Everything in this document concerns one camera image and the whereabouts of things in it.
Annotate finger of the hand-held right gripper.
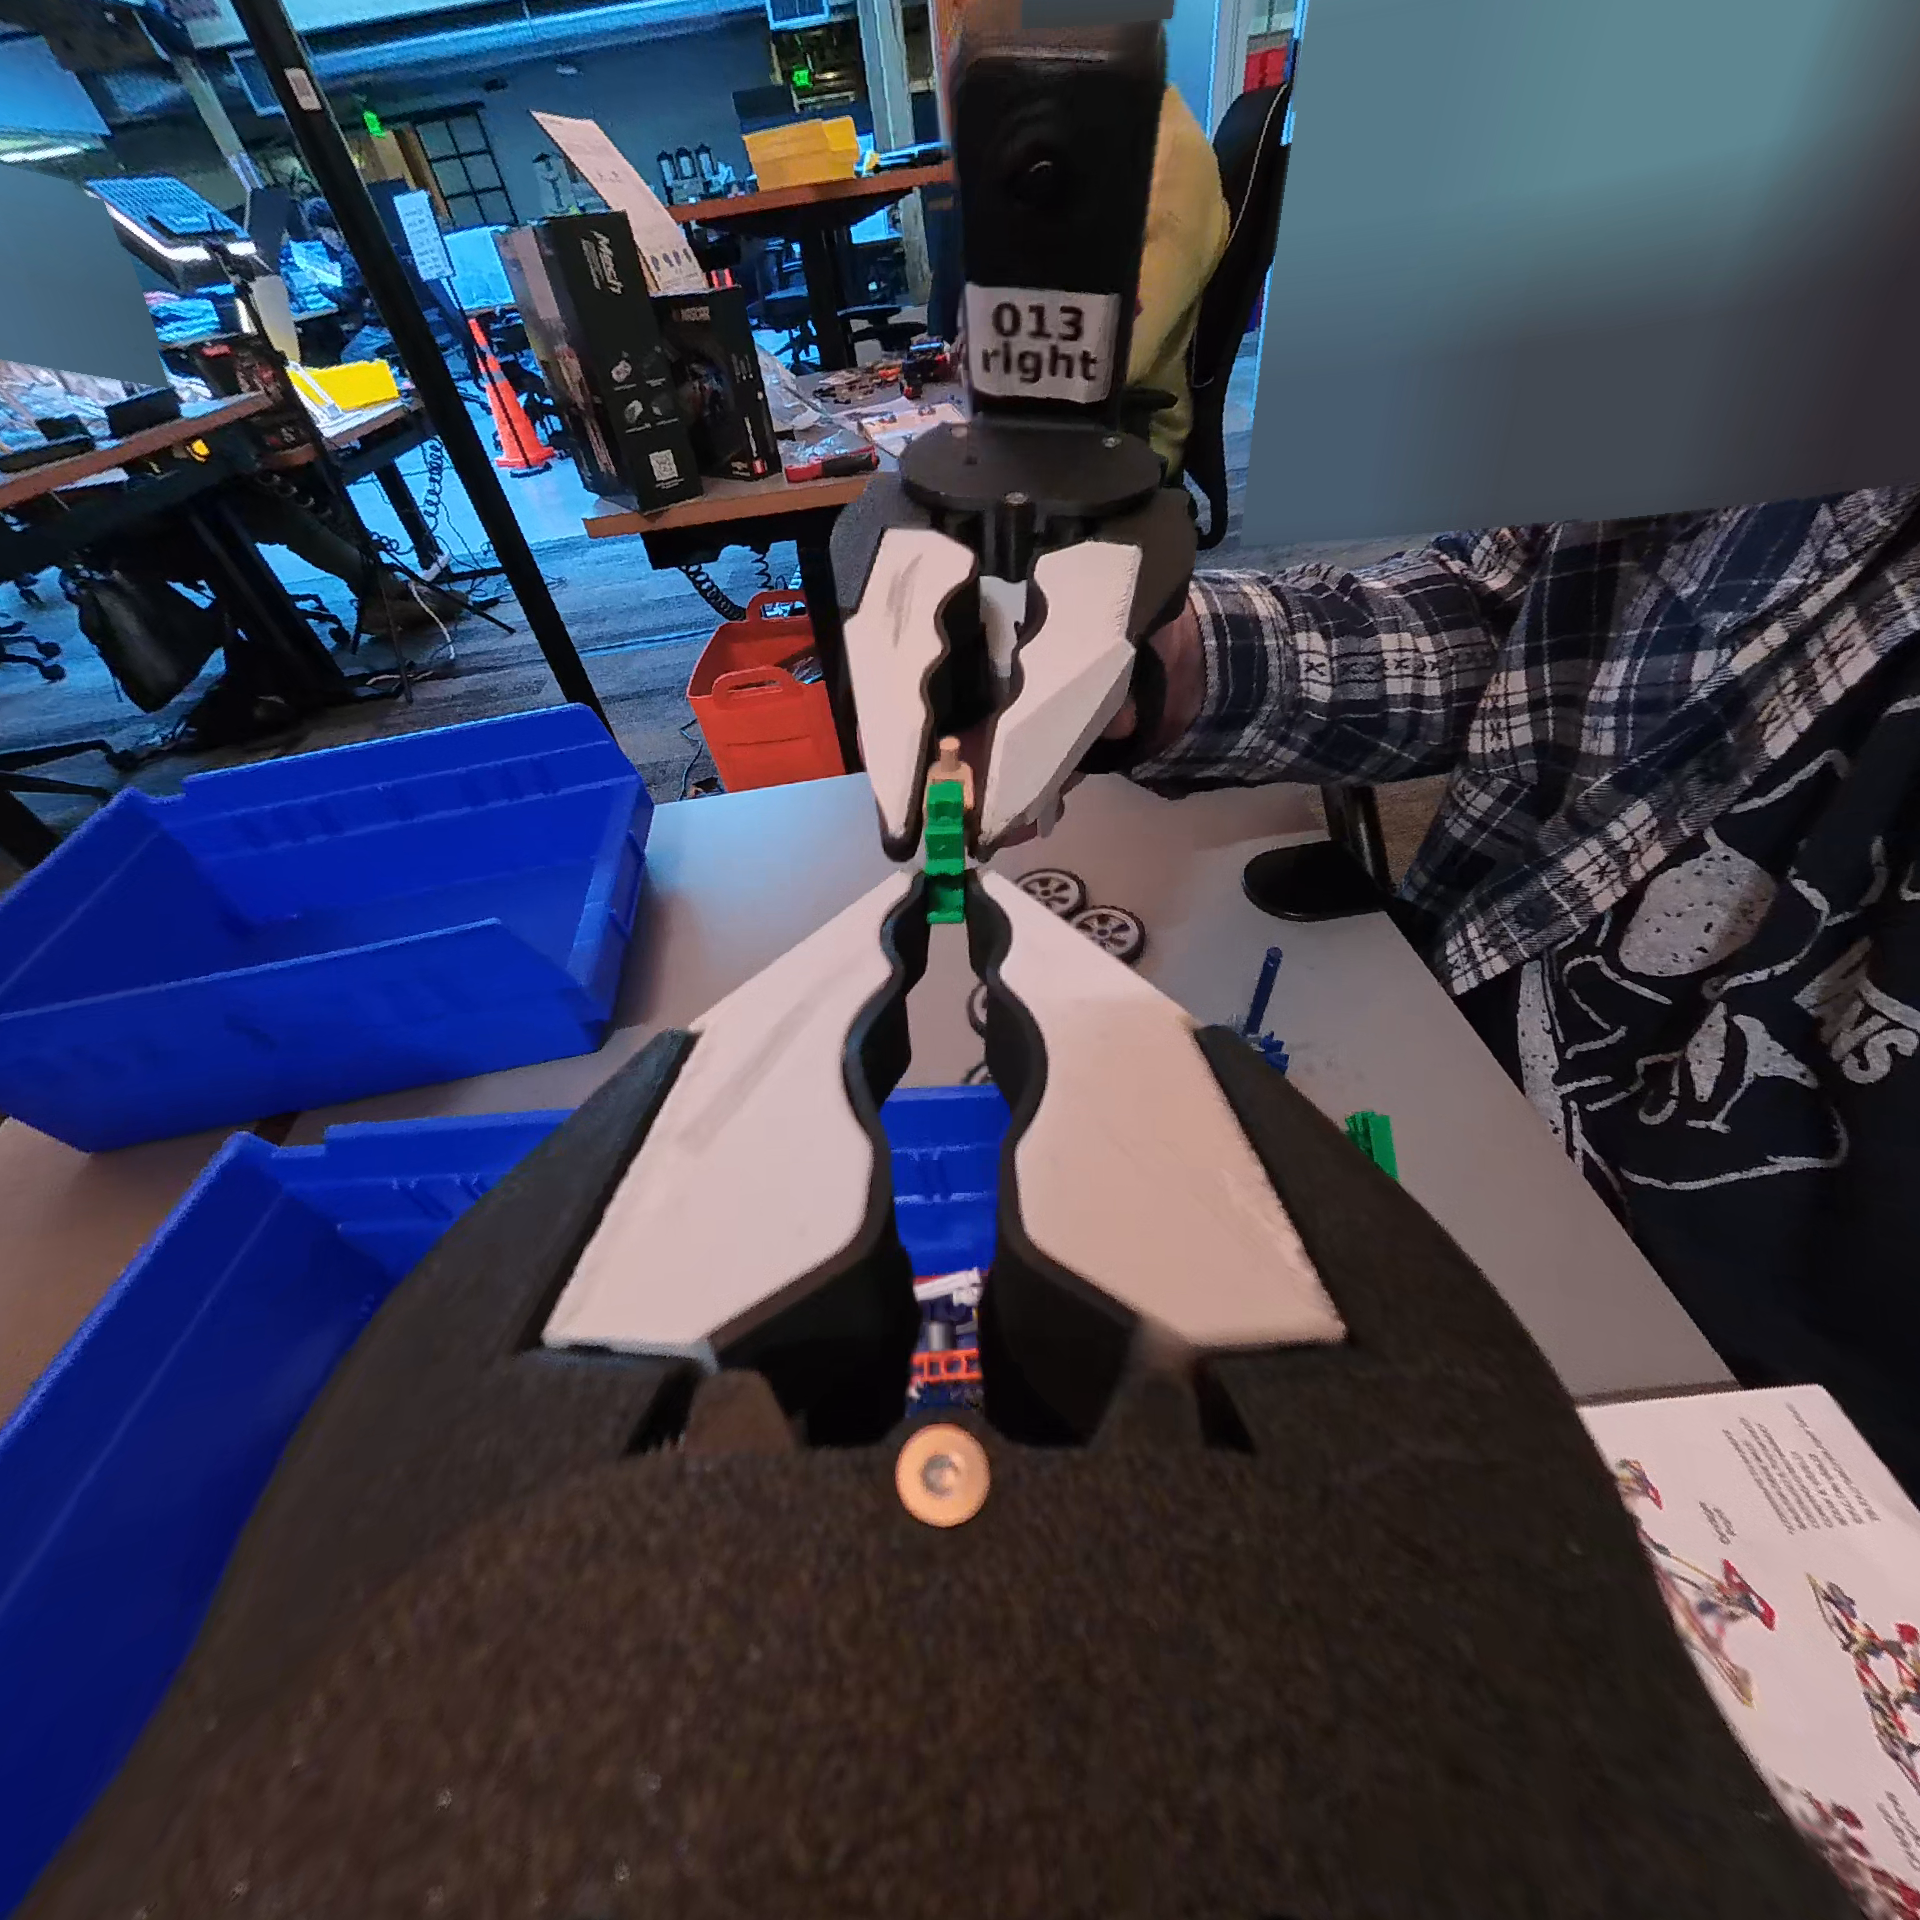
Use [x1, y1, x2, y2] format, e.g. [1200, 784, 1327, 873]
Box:
[971, 539, 1155, 858]
[838, 526, 993, 864]

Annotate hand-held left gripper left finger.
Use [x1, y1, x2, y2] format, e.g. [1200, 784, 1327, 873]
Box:
[544, 869, 920, 1357]

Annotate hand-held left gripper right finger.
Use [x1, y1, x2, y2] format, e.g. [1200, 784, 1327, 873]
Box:
[978, 869, 1350, 1351]

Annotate blue yellow toy rod frame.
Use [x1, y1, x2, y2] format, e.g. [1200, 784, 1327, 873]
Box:
[1225, 946, 1405, 1181]

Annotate pile of colourful toy pieces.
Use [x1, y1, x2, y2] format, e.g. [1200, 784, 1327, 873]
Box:
[910, 1259, 993, 1418]

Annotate blue bin with white label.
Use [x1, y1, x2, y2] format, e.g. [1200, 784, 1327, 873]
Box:
[0, 1080, 1015, 1898]

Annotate person's right forearm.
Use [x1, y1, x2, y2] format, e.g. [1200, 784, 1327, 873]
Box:
[1150, 526, 1638, 806]

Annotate orange bag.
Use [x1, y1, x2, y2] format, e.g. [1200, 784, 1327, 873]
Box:
[474, 309, 564, 481]
[689, 588, 854, 794]

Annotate wooden desk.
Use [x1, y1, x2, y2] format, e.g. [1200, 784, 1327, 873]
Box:
[580, 436, 968, 721]

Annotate black cardboard boxes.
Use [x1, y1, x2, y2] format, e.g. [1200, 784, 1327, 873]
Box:
[496, 209, 788, 512]

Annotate blue plastic bin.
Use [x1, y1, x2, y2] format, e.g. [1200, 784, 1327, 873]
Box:
[0, 705, 656, 1153]

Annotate person's dark printed shirt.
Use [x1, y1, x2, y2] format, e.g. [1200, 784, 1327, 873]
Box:
[1405, 496, 1920, 1501]

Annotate toy instruction sheet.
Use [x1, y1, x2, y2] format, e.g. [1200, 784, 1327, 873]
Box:
[1579, 1380, 1920, 1920]

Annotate black metal post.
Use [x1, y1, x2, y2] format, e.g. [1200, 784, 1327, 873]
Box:
[226, 0, 613, 721]

